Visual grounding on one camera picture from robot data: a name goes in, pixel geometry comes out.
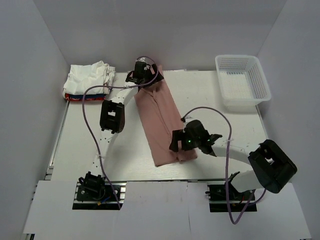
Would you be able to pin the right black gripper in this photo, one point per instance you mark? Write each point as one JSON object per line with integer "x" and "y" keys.
{"x": 179, "y": 136}

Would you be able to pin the red blue folded shirt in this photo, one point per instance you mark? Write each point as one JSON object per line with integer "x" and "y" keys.
{"x": 79, "y": 98}

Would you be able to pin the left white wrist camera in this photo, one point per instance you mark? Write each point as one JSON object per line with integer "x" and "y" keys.
{"x": 141, "y": 59}

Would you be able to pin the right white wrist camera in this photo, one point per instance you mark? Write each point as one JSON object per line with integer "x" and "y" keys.
{"x": 186, "y": 119}

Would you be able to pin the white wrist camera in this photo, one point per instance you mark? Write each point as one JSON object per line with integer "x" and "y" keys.
{"x": 141, "y": 59}
{"x": 186, "y": 119}

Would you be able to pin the white t-shirt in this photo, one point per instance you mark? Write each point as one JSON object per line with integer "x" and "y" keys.
{"x": 82, "y": 77}

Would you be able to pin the white plastic mesh basket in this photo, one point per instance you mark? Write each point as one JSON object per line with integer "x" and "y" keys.
{"x": 242, "y": 81}

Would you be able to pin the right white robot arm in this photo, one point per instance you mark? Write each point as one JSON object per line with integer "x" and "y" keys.
{"x": 271, "y": 168}

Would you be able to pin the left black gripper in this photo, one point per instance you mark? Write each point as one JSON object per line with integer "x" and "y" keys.
{"x": 149, "y": 71}

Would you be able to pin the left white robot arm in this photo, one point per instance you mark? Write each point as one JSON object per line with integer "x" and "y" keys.
{"x": 112, "y": 116}

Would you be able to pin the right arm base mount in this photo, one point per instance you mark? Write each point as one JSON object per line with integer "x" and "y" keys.
{"x": 216, "y": 194}

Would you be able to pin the pink t-shirt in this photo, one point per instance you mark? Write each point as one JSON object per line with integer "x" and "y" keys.
{"x": 159, "y": 116}

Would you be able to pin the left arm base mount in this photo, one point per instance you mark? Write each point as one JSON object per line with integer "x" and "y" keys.
{"x": 85, "y": 199}

